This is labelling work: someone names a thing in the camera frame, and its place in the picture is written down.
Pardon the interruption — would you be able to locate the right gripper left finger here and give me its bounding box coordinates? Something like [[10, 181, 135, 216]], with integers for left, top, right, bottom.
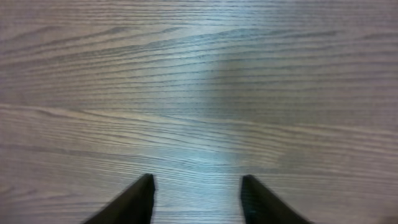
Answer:
[[83, 174, 155, 224]]

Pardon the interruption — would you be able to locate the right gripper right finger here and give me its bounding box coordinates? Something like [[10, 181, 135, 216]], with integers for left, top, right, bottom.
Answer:
[[240, 175, 311, 224]]

